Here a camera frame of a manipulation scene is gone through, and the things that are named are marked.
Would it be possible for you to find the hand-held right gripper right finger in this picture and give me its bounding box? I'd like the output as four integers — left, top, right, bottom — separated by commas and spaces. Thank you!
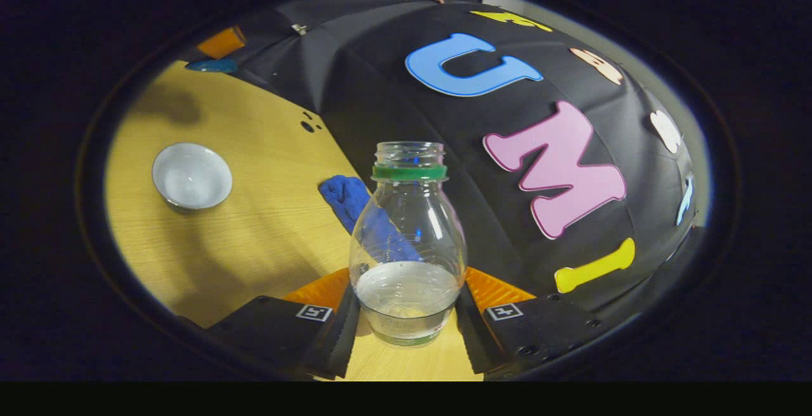
454, 267, 603, 375

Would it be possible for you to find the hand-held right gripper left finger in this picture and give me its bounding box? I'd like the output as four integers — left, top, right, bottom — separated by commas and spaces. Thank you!
206, 268, 362, 380

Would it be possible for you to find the teal teacup lid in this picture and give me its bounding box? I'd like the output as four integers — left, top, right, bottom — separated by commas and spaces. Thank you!
185, 59, 239, 74

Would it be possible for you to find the clear plastic water bottle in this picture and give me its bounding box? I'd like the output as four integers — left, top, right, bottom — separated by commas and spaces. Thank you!
349, 141, 468, 347

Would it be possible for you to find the white teacup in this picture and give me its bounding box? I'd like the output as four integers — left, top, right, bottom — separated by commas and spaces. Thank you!
152, 143, 233, 212

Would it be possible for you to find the blue towel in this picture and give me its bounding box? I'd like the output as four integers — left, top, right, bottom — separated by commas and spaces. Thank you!
318, 175, 422, 263

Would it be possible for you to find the black backdrop cloth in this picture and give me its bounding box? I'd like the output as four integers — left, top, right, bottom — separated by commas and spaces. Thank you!
184, 0, 705, 315

